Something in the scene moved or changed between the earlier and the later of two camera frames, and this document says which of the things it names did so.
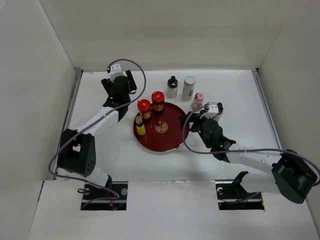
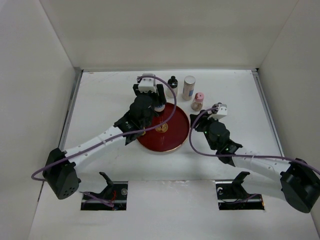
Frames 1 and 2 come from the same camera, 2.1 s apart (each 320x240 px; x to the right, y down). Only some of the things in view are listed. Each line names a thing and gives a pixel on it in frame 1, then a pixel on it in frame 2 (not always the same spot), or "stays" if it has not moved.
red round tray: (163, 132) stays
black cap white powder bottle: (172, 87) stays
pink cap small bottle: (198, 101) stays
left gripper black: (108, 85) to (158, 96)
